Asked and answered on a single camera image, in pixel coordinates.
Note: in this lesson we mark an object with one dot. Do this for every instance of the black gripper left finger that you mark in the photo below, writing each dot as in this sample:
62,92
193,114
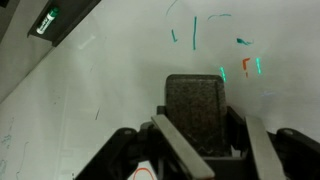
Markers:
176,146

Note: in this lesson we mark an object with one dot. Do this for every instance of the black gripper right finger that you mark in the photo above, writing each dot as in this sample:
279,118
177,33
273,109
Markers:
263,150

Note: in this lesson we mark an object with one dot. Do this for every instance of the black whiteboard duster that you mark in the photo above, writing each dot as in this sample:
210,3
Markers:
196,113

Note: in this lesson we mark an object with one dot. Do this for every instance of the large whiteboard with writings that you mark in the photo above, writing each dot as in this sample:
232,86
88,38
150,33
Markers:
116,86

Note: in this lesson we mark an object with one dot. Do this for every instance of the green whiteboard marker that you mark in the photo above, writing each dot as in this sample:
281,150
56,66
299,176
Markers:
47,21

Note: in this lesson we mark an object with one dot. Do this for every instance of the black marker tray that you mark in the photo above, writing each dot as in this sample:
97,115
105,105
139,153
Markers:
66,23

